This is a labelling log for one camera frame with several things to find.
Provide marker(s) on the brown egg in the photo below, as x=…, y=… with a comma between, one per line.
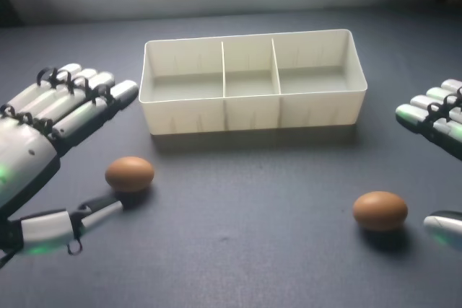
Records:
x=129, y=174
x=379, y=211

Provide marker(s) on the grey table cloth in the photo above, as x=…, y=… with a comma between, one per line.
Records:
x=231, y=257

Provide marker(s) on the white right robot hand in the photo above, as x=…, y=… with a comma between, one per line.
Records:
x=442, y=126

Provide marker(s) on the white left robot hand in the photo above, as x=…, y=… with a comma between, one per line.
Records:
x=25, y=149

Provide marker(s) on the white three-compartment plastic tray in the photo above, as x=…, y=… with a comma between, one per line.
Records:
x=252, y=113

